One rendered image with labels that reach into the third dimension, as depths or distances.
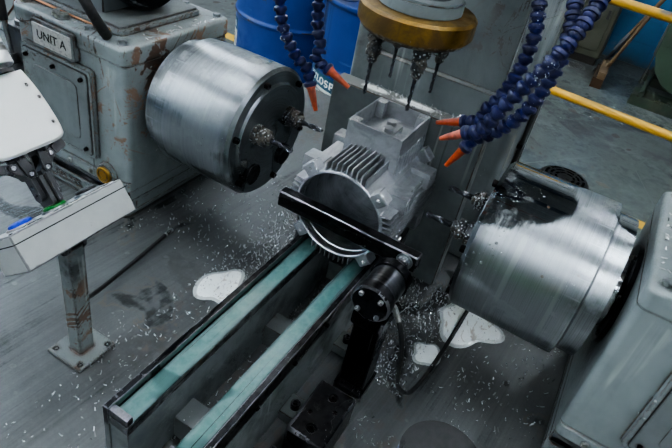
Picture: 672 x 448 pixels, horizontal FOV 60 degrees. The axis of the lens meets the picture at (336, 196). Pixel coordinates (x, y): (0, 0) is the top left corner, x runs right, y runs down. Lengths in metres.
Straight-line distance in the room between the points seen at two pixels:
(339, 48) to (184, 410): 1.89
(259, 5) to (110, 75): 1.91
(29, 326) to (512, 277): 0.75
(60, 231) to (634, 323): 0.73
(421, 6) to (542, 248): 0.37
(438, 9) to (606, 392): 0.57
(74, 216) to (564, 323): 0.67
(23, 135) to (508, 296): 0.67
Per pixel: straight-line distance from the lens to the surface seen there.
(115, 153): 1.19
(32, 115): 0.84
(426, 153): 1.03
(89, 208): 0.83
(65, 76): 1.20
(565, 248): 0.84
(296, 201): 0.94
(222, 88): 1.01
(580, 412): 0.95
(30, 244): 0.79
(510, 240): 0.84
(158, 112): 1.08
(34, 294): 1.12
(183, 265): 1.14
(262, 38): 2.99
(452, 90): 1.13
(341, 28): 2.50
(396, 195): 0.92
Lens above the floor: 1.58
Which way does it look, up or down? 34 degrees down
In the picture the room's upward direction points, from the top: 12 degrees clockwise
